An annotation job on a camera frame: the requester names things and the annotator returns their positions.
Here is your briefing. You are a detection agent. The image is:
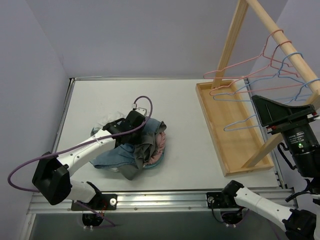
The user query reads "teal plastic bin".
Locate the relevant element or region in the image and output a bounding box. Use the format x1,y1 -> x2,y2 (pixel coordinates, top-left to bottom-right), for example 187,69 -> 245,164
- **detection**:
90,127 -> 166,175

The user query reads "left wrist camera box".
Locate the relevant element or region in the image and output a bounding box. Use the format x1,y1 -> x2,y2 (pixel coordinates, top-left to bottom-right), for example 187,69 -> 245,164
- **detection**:
131,103 -> 148,117

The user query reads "blue denim skirt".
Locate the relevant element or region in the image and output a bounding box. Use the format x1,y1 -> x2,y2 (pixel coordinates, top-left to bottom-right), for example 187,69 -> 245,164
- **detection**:
89,117 -> 162,171

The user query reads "pink wire hanger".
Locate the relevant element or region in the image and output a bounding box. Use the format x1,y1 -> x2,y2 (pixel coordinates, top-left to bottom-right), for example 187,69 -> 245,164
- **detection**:
203,39 -> 300,98
203,29 -> 300,81

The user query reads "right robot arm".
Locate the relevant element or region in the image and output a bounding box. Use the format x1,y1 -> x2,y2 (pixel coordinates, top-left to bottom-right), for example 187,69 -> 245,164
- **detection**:
221,95 -> 320,240

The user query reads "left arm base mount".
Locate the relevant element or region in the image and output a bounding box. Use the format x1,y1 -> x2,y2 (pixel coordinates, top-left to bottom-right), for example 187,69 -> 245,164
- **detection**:
71,193 -> 118,212

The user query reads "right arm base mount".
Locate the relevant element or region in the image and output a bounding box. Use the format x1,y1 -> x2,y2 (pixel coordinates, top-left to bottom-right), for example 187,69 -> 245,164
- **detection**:
206,191 -> 237,209

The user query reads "grey pleated skirt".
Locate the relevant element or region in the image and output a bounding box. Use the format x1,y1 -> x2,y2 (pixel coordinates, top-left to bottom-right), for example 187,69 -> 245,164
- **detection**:
117,118 -> 167,181

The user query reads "white pleated skirt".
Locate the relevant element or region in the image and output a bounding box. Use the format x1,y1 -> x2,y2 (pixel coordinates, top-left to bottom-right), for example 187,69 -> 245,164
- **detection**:
93,111 -> 125,129

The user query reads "blue wire hanger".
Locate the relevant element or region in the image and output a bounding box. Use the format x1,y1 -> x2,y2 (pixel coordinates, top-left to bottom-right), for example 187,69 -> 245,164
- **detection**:
212,51 -> 306,102
223,77 -> 320,132

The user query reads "aluminium front rail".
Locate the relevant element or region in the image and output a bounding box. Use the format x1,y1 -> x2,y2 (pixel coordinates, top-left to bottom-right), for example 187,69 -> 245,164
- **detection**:
26,188 -> 298,215

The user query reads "pink wire hanger front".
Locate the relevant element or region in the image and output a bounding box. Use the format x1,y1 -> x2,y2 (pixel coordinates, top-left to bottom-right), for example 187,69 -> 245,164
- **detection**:
203,39 -> 300,98

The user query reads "wooden clothes rack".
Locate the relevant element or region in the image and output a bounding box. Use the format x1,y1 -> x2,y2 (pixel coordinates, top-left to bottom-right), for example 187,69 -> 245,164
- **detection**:
195,0 -> 320,177

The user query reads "blue wire hanger front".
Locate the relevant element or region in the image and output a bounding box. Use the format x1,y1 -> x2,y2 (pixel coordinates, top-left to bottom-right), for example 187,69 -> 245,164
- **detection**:
223,77 -> 320,132

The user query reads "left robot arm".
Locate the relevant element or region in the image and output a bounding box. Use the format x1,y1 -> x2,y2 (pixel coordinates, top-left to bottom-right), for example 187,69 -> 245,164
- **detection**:
32,108 -> 147,210

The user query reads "pink pleated skirt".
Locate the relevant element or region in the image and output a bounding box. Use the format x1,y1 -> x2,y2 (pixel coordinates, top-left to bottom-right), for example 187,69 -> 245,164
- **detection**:
147,131 -> 166,166

